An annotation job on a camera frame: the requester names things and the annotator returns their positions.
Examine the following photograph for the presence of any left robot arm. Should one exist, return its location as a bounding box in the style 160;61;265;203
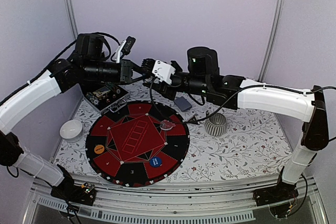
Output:
1;32;155;204

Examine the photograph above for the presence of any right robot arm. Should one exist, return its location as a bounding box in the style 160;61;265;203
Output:
149;47;331;201

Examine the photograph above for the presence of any blue playing card deck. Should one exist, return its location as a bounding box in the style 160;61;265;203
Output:
174;97;192;112

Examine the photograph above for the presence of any boxed card deck in case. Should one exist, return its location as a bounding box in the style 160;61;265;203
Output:
93;87;111;99

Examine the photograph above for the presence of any aluminium poker chip case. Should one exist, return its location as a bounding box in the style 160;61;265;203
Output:
80;82;130;114

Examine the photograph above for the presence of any clear acrylic dealer button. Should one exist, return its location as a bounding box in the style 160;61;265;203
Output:
160;120;175;131

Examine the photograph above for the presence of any black triangular all-in button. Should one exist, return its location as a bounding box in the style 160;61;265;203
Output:
186;114;198;125

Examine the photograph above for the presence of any round red black poker mat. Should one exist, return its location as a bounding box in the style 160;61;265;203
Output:
86;101;190;187

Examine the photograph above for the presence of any blue small blind button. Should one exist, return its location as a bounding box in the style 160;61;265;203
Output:
149;156;162;168

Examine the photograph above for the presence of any white ceramic bowl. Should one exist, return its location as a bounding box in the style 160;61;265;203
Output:
59;120;83;143

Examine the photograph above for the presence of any orange big blind button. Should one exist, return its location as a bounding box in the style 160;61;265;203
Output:
94;144;105;155

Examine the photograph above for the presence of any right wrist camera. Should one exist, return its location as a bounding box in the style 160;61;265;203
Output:
152;60;176;84

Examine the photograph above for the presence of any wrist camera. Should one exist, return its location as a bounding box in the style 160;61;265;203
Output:
152;60;176;84
114;36;136;63

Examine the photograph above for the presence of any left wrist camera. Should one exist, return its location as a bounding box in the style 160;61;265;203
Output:
114;36;136;63

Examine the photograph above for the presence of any aluminium front rail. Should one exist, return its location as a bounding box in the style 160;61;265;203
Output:
22;173;329;224

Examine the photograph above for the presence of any left aluminium post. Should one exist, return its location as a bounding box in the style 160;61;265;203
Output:
64;0;78;39

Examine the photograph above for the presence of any aluminium post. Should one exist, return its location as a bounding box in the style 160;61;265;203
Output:
258;0;285;82
64;0;78;39

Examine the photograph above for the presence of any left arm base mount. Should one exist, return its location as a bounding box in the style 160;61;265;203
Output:
50;182;97;206

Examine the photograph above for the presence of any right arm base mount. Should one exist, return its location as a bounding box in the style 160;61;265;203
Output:
253;186;299;219

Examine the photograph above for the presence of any right aluminium post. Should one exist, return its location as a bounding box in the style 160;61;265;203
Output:
258;0;285;82

